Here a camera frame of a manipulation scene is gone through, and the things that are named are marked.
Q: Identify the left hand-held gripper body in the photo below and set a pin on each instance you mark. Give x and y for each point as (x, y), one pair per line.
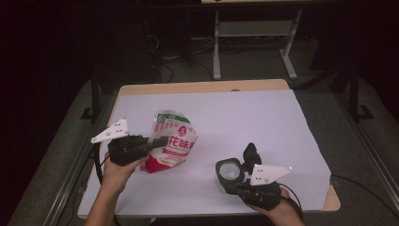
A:
(125, 150)

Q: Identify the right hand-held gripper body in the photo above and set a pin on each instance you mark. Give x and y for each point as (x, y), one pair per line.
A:
(260, 194)

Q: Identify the clear jar with black lid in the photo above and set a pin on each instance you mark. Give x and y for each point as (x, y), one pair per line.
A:
(229, 171)

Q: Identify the white red green seasoning bag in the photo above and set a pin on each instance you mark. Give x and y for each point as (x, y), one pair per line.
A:
(177, 138)

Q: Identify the person's left hand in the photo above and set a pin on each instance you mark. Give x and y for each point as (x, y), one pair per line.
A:
(116, 175)

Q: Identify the person's right hand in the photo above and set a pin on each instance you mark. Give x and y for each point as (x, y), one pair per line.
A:
(284, 211)

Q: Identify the person's black clothing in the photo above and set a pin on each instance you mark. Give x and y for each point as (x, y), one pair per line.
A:
(213, 222)

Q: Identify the black metal stand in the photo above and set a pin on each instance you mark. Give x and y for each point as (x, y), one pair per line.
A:
(354, 94)
(95, 94)

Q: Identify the white paper sheet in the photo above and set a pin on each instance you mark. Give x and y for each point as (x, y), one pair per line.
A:
(251, 119)

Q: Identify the aluminium floor rail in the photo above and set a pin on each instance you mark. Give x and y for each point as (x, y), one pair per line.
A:
(373, 157)
(67, 185)

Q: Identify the white desk frame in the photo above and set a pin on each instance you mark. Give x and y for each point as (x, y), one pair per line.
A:
(216, 47)

